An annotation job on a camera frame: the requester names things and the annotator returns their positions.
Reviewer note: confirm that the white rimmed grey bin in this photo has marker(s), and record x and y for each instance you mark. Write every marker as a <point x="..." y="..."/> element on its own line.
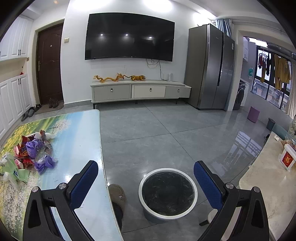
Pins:
<point x="167" y="197"/>

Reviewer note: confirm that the grey television cabinet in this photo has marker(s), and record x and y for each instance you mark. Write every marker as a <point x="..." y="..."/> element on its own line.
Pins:
<point x="148" y="91"/>

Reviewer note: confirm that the white box with red label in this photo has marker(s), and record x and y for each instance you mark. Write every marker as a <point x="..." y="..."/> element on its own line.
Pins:
<point x="288" y="160"/>

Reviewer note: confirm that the white router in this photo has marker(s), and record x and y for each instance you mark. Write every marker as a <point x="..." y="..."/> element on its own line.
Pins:
<point x="165" y="77"/>

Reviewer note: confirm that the landscape print table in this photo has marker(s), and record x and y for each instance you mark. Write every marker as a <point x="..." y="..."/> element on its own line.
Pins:
<point x="76" y="139"/>

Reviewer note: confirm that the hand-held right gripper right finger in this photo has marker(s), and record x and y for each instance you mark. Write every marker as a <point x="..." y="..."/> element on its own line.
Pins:
<point x="208" y="183"/>

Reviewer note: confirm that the golden dragon figurine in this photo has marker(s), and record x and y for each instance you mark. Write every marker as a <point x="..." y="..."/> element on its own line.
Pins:
<point x="108" y="79"/>

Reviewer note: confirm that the dark shoe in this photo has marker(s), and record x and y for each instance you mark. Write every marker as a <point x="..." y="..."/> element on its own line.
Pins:
<point x="38" y="108"/>

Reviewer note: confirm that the brown entrance door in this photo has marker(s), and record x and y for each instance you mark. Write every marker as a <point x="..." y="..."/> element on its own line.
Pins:
<point x="49" y="64"/>

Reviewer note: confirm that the black window frame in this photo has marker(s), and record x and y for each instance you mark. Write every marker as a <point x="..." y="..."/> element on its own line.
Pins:
<point x="268" y="91"/>

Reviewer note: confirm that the black wall television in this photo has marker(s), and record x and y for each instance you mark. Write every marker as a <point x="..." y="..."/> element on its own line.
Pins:
<point x="129" y="37"/>

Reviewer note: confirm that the teal chair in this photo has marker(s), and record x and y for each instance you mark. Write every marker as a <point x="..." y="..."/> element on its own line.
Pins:
<point x="278" y="129"/>

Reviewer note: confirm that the brown doormat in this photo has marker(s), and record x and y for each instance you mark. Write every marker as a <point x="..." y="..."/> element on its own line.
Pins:
<point x="45" y="110"/>

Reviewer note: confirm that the yellow hanging jacket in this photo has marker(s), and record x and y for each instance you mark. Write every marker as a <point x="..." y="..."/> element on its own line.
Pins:
<point x="282" y="71"/>

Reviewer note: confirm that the brown shoe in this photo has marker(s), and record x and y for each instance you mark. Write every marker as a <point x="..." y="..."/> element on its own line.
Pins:
<point x="50" y="103"/>
<point x="55" y="103"/>

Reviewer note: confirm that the marble counter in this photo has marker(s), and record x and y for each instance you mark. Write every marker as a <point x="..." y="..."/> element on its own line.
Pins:
<point x="266" y="185"/>

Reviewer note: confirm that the grey slipper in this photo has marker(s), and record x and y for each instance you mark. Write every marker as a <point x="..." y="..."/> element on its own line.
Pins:
<point x="25" y="117"/>
<point x="31" y="113"/>

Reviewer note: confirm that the red snack wrapper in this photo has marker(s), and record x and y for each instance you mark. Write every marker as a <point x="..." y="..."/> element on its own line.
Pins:
<point x="27" y="164"/>
<point x="22" y="153"/>
<point x="25" y="139"/>

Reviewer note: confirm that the small dark green bin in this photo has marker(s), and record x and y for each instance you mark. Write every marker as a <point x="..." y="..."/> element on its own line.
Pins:
<point x="271" y="124"/>

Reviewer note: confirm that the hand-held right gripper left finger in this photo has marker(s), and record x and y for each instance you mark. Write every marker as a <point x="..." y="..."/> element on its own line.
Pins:
<point x="84" y="183"/>

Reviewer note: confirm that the clear printed wrapper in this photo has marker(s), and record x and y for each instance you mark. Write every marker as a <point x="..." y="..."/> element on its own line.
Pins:
<point x="47" y="146"/>

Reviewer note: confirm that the purple plastic wrapper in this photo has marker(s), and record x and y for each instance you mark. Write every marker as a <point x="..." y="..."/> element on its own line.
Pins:
<point x="45" y="163"/>
<point x="33" y="147"/>

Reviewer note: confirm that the small black object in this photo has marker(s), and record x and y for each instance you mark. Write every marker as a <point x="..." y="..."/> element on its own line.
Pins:
<point x="267" y="137"/>

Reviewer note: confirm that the grey washing machine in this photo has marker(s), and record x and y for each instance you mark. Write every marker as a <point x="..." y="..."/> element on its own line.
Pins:
<point x="240" y="95"/>

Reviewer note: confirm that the purple stool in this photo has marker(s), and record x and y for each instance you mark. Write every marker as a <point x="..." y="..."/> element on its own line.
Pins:
<point x="253" y="114"/>

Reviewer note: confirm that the white tissue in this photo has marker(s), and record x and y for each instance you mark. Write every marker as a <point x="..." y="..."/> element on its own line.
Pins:
<point x="49" y="136"/>

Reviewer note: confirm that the red hanging garment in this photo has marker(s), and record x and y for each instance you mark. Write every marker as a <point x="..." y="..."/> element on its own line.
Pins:
<point x="260" y="61"/>

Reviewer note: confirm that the white upper cabinet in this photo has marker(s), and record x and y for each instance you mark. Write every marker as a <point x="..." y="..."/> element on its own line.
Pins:
<point x="16" y="39"/>

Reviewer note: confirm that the blue grey curtain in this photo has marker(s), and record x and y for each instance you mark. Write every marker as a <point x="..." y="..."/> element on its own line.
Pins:
<point x="224" y="26"/>

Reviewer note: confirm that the beige knitted slipper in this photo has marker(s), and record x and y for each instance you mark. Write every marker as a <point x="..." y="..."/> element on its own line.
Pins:
<point x="118" y="194"/>

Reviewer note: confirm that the dark hanging garment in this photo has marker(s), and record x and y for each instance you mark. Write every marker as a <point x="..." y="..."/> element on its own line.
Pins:
<point x="268" y="66"/>

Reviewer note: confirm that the person's dark trouser leg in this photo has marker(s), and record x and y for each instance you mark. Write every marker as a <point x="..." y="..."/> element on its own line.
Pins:
<point x="117" y="215"/>

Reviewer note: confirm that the golden tiger figurine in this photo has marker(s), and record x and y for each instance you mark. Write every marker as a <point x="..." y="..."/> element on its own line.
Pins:
<point x="138" y="78"/>

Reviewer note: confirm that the silver refrigerator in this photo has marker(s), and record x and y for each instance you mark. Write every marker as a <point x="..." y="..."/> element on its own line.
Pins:
<point x="203" y="67"/>

